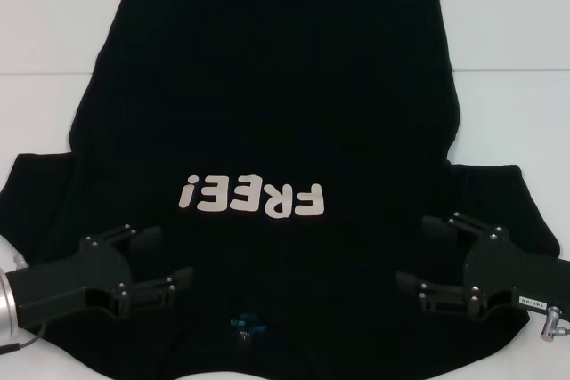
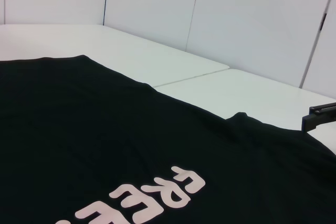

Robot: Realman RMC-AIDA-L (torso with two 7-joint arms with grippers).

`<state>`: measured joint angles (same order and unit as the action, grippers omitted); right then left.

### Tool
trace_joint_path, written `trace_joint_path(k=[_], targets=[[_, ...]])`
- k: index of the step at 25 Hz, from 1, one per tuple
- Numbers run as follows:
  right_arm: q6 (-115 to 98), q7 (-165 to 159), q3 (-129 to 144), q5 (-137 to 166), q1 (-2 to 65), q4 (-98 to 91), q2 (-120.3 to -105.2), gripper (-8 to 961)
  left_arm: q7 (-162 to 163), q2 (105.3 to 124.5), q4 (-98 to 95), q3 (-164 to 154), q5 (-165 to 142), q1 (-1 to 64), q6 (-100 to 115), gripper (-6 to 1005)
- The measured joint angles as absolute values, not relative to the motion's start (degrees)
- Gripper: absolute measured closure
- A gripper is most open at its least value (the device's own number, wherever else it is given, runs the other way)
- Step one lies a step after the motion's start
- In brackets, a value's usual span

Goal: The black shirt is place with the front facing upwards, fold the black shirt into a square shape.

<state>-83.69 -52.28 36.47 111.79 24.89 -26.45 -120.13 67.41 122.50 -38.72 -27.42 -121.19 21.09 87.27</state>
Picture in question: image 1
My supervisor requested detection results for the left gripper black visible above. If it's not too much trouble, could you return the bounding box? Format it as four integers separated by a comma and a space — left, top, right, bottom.
7, 222, 194, 333

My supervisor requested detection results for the right gripper silver cable connector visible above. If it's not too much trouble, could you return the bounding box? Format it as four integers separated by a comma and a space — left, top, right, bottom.
537, 303, 570, 342

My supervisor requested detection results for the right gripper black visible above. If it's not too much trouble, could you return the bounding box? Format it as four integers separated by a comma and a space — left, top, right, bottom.
395, 212, 570, 322

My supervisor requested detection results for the black shirt with FREE print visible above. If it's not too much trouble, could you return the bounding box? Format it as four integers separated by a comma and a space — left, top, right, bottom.
0, 0, 561, 380

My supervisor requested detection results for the left arm dark red cable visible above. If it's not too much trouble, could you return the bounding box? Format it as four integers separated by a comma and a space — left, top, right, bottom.
0, 322, 46, 355

